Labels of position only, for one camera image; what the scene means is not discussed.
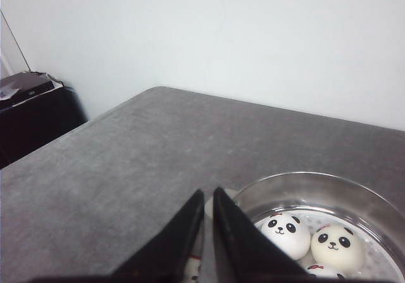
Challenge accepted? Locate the black box on cabinet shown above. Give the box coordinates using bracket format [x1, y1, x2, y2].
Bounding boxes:
[1, 71, 63, 111]

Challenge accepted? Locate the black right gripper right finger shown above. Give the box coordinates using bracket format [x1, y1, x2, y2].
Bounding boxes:
[213, 187, 309, 279]

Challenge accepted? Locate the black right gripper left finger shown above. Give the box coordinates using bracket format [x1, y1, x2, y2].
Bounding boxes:
[112, 189, 205, 279]

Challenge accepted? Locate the panda bun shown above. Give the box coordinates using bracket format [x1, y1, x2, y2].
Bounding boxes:
[305, 264, 346, 279]
[310, 224, 366, 273]
[184, 255, 201, 282]
[258, 212, 311, 261]

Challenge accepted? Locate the stainless steel steamer pot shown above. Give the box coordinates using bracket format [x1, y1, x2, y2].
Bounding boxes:
[232, 172, 404, 282]

